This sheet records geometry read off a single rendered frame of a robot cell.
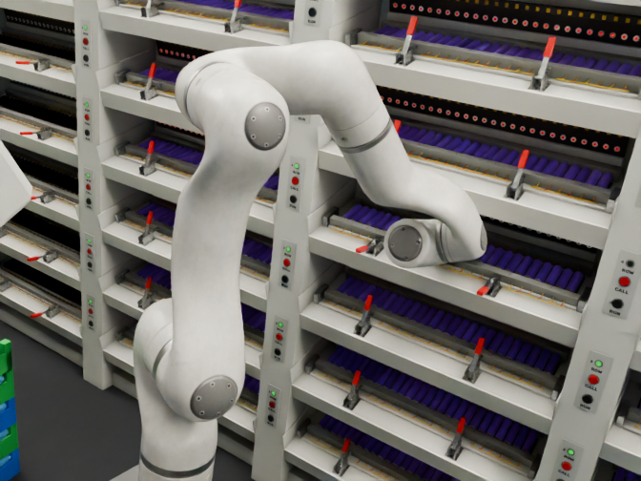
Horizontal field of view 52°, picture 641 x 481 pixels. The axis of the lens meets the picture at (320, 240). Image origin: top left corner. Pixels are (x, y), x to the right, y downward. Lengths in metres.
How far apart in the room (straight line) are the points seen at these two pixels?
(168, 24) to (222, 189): 0.87
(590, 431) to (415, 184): 0.61
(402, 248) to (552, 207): 0.31
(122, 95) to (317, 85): 0.98
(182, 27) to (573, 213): 0.97
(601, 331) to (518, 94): 0.45
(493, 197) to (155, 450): 0.74
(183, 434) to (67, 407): 1.17
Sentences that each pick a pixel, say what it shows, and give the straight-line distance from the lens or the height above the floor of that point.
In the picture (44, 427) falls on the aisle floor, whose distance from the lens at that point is 2.14.
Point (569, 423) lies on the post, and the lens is 1.39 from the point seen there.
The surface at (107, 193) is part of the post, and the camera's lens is 1.98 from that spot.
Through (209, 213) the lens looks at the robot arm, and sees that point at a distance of 0.88.
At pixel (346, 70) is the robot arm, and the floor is 1.18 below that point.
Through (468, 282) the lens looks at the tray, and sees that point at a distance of 1.37.
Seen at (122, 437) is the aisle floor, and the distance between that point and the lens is 2.07.
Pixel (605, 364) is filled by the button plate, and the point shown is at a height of 0.71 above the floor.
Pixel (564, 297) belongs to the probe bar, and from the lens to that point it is 1.34.
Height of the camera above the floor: 1.30
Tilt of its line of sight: 22 degrees down
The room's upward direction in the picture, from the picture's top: 7 degrees clockwise
